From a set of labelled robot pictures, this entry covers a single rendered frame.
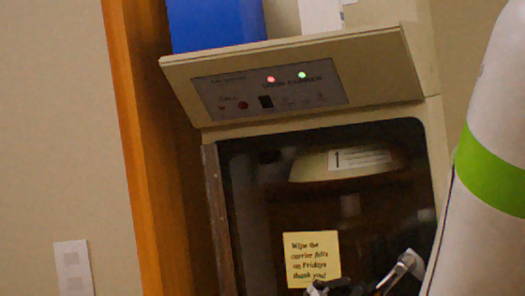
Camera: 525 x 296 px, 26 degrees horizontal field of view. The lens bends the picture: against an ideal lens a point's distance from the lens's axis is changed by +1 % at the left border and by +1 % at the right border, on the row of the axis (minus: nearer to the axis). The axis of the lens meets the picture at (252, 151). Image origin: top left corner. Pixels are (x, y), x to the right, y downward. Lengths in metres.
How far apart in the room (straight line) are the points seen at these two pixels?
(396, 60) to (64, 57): 0.89
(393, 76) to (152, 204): 0.36
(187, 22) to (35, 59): 0.75
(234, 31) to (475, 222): 0.60
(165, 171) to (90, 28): 0.60
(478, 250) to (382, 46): 0.51
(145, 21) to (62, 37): 0.58
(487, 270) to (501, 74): 0.17
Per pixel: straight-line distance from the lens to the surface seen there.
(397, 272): 1.44
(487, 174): 0.88
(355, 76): 1.43
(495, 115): 0.86
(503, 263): 0.93
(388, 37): 1.37
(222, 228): 1.55
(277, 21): 1.52
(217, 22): 1.43
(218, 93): 1.47
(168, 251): 1.54
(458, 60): 1.90
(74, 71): 2.12
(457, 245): 0.94
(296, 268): 1.53
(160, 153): 1.55
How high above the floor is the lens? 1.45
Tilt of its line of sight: 3 degrees down
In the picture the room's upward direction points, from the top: 8 degrees counter-clockwise
